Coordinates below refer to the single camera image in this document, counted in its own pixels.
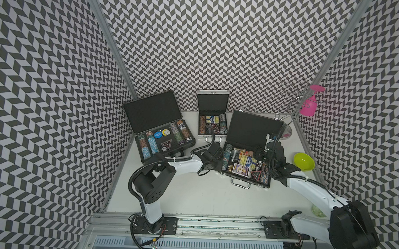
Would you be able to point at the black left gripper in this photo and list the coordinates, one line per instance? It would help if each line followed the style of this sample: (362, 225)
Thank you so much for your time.
(220, 163)

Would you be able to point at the black textured poker case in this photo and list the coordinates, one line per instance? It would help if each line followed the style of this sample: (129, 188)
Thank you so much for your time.
(245, 153)

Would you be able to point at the small silver poker case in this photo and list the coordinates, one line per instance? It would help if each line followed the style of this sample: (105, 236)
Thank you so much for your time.
(212, 107)

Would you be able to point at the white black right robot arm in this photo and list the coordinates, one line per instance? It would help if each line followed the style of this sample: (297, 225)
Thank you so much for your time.
(347, 225)

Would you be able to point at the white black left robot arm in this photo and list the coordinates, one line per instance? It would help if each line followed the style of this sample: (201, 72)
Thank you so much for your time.
(149, 182)

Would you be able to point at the large black poker case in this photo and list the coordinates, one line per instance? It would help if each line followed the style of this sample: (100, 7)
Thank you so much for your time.
(158, 125)

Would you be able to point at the lime green plastic bowl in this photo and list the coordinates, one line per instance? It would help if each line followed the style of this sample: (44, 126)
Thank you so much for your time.
(304, 161)

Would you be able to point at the pink plastic wine glass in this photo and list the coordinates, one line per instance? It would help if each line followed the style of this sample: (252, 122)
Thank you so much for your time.
(310, 105)

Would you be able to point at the chrome glass holder stand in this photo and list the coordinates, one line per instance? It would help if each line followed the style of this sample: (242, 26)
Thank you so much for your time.
(298, 98)

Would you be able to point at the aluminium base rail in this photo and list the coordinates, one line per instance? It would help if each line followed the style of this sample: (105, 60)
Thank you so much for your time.
(117, 230)

